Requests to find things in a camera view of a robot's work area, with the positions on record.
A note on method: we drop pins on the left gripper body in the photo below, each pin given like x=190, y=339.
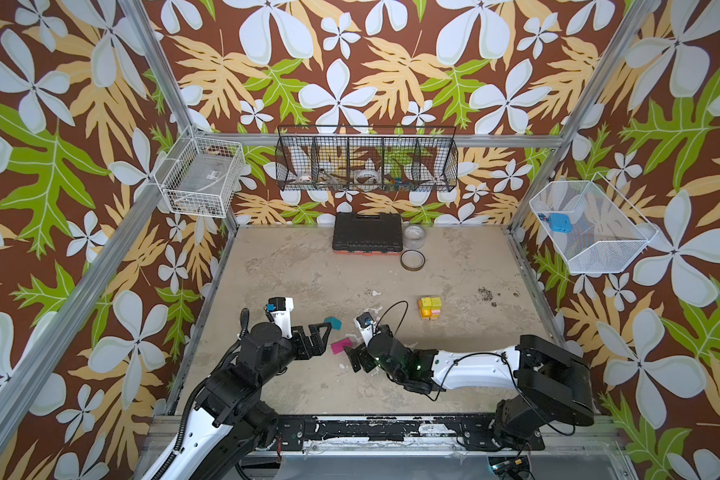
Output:
x=288, y=351

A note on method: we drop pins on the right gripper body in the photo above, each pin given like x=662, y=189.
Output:
x=363, y=355

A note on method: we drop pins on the teal roof block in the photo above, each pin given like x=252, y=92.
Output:
x=334, y=322

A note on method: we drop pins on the magenta rectangular block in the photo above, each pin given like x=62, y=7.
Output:
x=339, y=347

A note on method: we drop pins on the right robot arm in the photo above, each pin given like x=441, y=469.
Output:
x=551, y=383

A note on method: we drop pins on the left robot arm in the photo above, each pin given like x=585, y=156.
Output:
x=225, y=418

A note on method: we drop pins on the black plastic tool case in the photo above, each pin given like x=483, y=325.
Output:
x=368, y=234

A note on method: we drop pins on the clear glass jar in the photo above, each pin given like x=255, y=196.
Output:
x=414, y=237

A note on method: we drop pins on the white tape roll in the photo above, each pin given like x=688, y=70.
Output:
x=366, y=177

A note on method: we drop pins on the blue object in basket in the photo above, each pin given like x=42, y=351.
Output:
x=557, y=222

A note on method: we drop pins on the white mesh basket right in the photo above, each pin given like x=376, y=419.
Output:
x=609, y=232

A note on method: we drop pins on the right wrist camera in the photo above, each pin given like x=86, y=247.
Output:
x=366, y=325

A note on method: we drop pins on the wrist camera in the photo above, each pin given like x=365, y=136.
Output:
x=278, y=310
x=366, y=325

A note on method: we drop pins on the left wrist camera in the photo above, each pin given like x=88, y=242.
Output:
x=278, y=310

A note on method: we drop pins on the black wire basket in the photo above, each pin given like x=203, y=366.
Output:
x=408, y=158

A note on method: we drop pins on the white wire basket left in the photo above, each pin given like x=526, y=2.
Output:
x=199, y=176

